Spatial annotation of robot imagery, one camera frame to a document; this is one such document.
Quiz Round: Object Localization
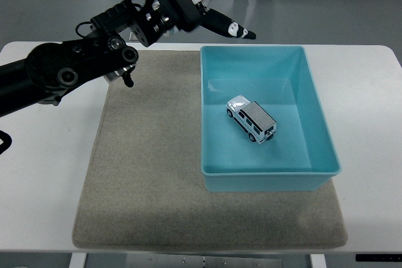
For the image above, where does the white table leg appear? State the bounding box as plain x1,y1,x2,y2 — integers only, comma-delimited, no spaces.
68,252,87,268
310,254,328,268

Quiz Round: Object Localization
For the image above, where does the blue plastic box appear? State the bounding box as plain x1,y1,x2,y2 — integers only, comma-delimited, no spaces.
200,45,342,193

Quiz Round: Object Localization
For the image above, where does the beige felt mat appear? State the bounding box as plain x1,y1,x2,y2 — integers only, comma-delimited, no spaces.
72,50,349,250

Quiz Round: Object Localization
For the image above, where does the grey metal plate with screws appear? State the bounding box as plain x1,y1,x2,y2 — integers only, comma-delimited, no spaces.
125,257,283,268

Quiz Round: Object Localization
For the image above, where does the white toy car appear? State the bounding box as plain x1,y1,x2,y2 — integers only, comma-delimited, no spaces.
225,94,278,145

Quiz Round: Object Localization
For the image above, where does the black table control panel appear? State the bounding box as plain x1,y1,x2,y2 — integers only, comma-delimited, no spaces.
356,254,402,263

